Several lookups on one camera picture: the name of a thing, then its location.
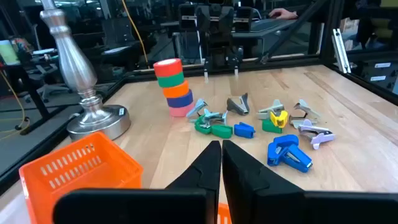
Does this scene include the light blue staple remover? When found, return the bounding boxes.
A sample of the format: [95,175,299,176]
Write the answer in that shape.
[203,108,229,126]
[185,98,208,119]

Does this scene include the green tape roll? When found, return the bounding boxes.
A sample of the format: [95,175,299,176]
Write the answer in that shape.
[157,72,185,88]

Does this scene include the orange plastic basket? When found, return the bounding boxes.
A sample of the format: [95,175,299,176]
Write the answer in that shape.
[18,131,144,224]
[217,202,233,224]

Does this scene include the light grey staple remover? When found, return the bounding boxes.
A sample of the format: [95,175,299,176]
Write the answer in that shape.
[289,99,322,129]

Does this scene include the silver metal bracket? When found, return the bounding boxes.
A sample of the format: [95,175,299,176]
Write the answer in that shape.
[331,28,352,75]

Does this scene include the dark grey staple remover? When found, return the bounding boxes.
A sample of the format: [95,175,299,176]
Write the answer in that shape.
[226,92,251,116]

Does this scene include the yellow extension cable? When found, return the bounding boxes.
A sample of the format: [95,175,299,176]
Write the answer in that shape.
[121,0,150,68]

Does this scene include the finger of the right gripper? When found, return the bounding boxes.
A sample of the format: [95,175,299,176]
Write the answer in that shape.
[219,6,234,34]
[195,6,211,34]

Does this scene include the orange tape roll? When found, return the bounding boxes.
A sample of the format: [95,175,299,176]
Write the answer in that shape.
[162,80,190,99]

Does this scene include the person's hand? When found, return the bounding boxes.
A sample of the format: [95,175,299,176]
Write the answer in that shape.
[267,7,299,21]

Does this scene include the red tape roll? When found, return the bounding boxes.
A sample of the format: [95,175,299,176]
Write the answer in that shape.
[153,58,183,78]

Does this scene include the blue mini stapler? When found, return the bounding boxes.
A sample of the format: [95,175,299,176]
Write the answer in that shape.
[233,122,256,139]
[267,134,299,167]
[281,144,313,174]

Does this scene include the sage grey staple remover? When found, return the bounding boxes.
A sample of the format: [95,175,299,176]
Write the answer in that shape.
[256,99,285,121]

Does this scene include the yellow mini stapler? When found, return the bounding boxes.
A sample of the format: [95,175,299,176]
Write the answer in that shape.
[269,110,289,129]

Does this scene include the silver lamp white shade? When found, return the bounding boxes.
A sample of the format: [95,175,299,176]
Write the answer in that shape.
[39,0,132,141]

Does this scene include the pink tape roll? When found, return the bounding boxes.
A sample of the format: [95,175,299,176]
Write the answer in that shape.
[168,101,196,118]

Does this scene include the lavender staple remover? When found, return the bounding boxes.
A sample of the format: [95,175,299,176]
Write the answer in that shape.
[297,119,336,151]

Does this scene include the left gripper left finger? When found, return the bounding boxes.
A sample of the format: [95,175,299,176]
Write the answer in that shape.
[52,140,222,224]

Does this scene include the computer monitor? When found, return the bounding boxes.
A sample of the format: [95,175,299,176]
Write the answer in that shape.
[0,39,21,66]

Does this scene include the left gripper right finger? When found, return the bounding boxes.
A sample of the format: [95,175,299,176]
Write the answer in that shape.
[221,139,398,224]

